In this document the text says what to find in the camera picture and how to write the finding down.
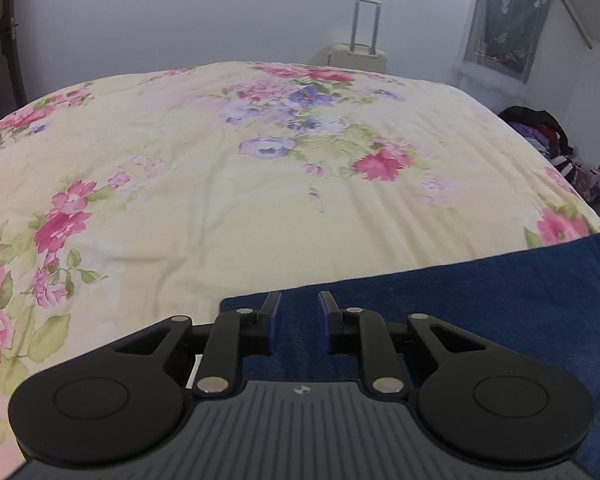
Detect grey patterned curtain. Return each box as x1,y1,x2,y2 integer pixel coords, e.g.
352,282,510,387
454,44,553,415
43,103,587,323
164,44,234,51
457,0,556,86

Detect pile of clothes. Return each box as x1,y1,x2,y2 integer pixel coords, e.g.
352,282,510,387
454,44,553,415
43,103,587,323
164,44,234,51
499,105,576,162

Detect dark door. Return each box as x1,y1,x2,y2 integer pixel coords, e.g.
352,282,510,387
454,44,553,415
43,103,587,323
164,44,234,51
0,0,29,107

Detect floral yellow bed blanket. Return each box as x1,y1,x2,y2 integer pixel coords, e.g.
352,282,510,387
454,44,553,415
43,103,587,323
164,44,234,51
0,60,600,480

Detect blue denim pants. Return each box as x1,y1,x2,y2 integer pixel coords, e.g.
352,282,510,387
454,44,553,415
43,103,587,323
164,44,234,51
219,232,600,480

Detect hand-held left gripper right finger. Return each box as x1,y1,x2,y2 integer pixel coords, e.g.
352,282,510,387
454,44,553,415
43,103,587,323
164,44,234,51
318,291,487,395

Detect cream suitcase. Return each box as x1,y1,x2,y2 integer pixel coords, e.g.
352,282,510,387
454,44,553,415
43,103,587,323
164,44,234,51
307,0,388,73

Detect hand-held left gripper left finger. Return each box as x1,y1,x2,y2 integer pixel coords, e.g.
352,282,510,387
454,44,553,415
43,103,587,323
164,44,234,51
112,291,283,395

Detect striped bag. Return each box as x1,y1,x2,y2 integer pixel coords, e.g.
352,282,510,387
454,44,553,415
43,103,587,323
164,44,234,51
552,155,600,203

